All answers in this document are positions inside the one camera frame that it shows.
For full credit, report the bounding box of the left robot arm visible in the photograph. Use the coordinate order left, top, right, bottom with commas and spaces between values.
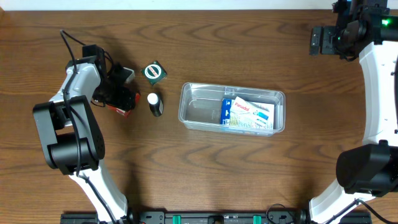
32, 45, 141, 223

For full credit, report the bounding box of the dark syrup bottle white cap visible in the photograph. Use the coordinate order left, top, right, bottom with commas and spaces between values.
147, 93, 164, 117

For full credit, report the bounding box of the blue KoolFever box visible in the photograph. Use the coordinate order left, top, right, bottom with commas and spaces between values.
220, 99, 234, 125

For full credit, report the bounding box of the red Panadol ActiFast box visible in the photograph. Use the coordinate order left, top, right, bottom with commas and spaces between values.
105, 91, 141, 118

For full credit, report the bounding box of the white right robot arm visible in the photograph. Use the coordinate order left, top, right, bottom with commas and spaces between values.
297, 0, 397, 223

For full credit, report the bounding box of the white Panadol box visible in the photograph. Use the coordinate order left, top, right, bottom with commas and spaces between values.
226, 97, 275, 130

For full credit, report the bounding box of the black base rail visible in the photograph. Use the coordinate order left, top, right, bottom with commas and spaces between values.
60, 209, 372, 224

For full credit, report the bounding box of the clear plastic container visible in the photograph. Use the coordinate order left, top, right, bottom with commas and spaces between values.
178, 83, 285, 136

